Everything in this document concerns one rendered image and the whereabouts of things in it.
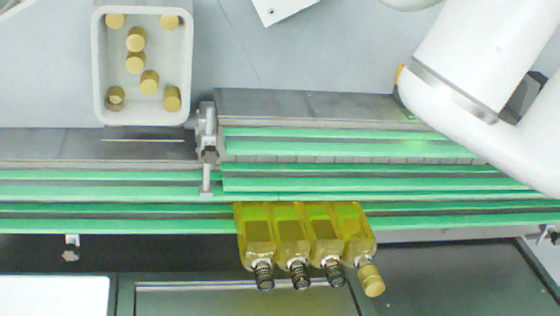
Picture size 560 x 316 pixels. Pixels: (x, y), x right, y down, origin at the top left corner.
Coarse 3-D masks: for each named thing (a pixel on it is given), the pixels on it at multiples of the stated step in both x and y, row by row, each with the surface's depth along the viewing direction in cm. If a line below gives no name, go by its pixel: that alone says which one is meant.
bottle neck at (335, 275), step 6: (330, 258) 90; (336, 258) 90; (324, 264) 90; (330, 264) 89; (336, 264) 88; (324, 270) 90; (330, 270) 88; (336, 270) 87; (342, 270) 88; (330, 276) 87; (336, 276) 86; (342, 276) 86; (330, 282) 87; (336, 282) 88; (342, 282) 87
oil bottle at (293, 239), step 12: (276, 204) 99; (288, 204) 99; (276, 216) 96; (288, 216) 96; (300, 216) 96; (276, 228) 93; (288, 228) 93; (300, 228) 93; (288, 240) 90; (300, 240) 91; (288, 252) 89; (300, 252) 89
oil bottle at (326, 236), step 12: (300, 204) 100; (312, 204) 99; (324, 204) 100; (312, 216) 96; (324, 216) 97; (312, 228) 94; (324, 228) 94; (336, 228) 94; (312, 240) 92; (324, 240) 91; (336, 240) 92; (312, 252) 92; (324, 252) 90; (336, 252) 90; (312, 264) 93
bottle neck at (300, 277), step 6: (300, 258) 89; (288, 264) 89; (294, 264) 88; (300, 264) 88; (294, 270) 87; (300, 270) 87; (306, 270) 87; (294, 276) 86; (300, 276) 86; (306, 276) 86; (294, 282) 85; (300, 282) 88; (306, 282) 87; (294, 288) 86; (300, 288) 86; (306, 288) 86
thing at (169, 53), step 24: (96, 24) 88; (144, 24) 96; (192, 24) 91; (96, 48) 90; (120, 48) 98; (144, 48) 99; (168, 48) 100; (192, 48) 94; (96, 72) 92; (120, 72) 101; (168, 72) 102; (96, 96) 95; (144, 96) 104; (120, 120) 98; (144, 120) 99; (168, 120) 100
